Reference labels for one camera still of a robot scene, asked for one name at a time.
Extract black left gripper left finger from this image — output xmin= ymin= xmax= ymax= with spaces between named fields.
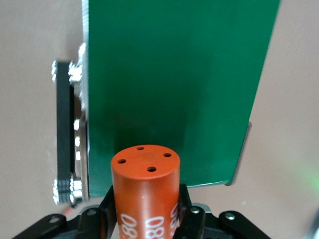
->
xmin=98 ymin=186 xmax=117 ymax=239

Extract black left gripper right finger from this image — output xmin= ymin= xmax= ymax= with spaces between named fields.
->
xmin=174 ymin=184 xmax=205 ymax=239

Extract orange 4680 cylinder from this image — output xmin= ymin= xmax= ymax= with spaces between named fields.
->
xmin=111 ymin=144 xmax=181 ymax=239

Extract green belt conveyor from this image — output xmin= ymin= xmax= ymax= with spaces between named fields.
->
xmin=51 ymin=0 xmax=282 ymax=207

